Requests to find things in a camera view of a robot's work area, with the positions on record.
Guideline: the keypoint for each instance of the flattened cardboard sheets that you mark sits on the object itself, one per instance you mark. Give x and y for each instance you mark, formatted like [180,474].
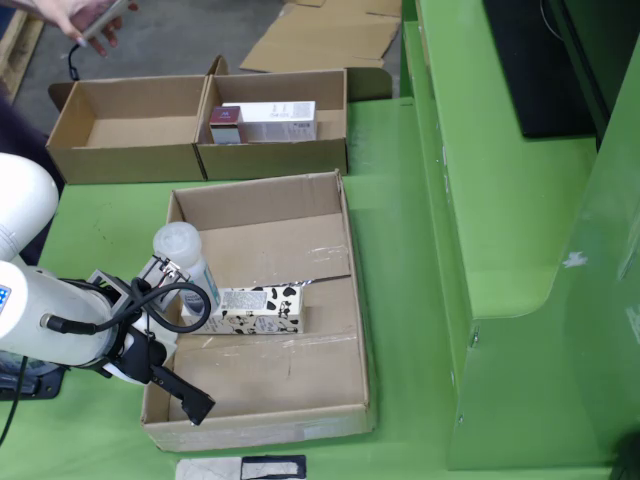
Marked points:
[325,35]

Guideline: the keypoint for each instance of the red-brown product box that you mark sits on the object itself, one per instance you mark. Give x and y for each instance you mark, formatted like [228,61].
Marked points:
[226,125]

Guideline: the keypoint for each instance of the person in purple shirt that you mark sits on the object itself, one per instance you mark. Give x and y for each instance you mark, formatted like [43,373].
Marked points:
[20,135]

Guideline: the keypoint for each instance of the person's hand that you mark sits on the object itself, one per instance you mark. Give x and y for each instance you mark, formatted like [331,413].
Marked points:
[65,15]

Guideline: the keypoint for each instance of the plain open cardboard box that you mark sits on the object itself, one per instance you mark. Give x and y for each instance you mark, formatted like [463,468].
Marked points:
[130,130]

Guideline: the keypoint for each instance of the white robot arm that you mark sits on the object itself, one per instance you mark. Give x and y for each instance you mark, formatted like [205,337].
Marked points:
[50,320]

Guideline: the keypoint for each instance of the white printed paper card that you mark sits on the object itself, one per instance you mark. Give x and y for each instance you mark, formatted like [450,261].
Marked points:
[272,469]

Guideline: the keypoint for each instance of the cardboard box with olive flap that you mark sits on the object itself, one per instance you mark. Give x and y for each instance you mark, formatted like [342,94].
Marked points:
[280,160]

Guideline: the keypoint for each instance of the green metal shelf unit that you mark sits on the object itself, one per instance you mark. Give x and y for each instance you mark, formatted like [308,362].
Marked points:
[500,250]

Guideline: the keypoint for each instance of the crumpled white paper sheet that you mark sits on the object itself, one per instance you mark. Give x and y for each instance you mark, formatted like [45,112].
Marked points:
[207,470]

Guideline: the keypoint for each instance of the grey smartphone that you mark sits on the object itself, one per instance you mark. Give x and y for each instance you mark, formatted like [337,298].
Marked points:
[107,17]

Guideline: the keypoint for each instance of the cow print carton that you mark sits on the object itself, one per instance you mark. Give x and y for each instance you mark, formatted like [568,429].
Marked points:
[260,310]

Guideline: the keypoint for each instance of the white bottle teal label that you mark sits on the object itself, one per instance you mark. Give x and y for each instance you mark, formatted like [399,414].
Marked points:
[175,242]

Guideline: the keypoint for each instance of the shallow cardboard tray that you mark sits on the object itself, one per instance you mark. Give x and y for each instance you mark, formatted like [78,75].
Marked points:
[280,380]

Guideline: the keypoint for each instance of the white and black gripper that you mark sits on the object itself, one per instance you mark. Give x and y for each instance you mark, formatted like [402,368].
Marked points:
[142,357]

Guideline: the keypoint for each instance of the white product box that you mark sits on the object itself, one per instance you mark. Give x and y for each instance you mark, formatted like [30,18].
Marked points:
[285,122]

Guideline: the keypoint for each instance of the wooden pallet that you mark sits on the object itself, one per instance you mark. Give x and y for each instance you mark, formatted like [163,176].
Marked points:
[15,55]

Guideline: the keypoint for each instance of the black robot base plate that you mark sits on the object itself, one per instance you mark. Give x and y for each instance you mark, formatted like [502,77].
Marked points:
[35,387]

